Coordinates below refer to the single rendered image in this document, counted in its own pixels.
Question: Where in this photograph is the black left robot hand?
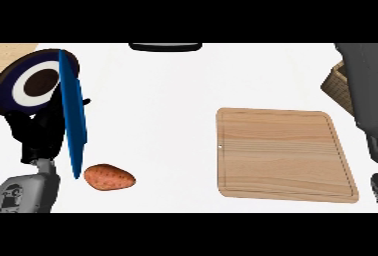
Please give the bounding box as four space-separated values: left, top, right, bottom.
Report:
3 85 93 165

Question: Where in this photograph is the navy white brown round cupcake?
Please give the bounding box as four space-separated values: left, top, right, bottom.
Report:
0 48 81 116

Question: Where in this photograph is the pale tan wooden board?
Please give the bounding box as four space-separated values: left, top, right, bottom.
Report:
0 42 40 73

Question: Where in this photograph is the wooden cutting board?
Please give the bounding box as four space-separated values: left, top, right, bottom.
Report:
214 106 360 204

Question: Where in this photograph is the tan wicker basket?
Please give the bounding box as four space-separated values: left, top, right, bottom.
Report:
319 59 356 116

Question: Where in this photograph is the thin blue flat panel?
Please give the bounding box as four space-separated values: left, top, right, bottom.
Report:
57 49 88 180

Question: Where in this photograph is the orange sweet potato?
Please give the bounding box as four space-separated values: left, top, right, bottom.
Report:
82 163 137 192

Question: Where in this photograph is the black rounded appliance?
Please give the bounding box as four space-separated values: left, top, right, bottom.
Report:
127 42 204 53

